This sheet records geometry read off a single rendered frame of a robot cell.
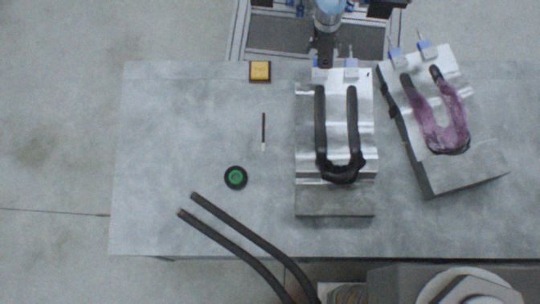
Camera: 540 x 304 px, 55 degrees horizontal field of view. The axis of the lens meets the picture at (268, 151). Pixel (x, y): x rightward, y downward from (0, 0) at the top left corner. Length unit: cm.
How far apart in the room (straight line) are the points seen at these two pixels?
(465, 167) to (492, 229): 24
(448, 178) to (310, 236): 48
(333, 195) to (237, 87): 52
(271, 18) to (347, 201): 125
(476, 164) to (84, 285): 185
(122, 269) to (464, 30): 214
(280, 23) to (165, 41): 65
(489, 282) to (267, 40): 220
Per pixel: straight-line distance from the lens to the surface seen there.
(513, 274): 60
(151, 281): 263
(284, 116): 185
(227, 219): 171
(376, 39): 267
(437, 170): 176
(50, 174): 287
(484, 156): 182
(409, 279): 56
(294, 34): 264
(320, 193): 173
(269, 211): 177
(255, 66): 188
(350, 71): 180
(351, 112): 179
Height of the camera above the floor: 255
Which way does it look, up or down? 75 degrees down
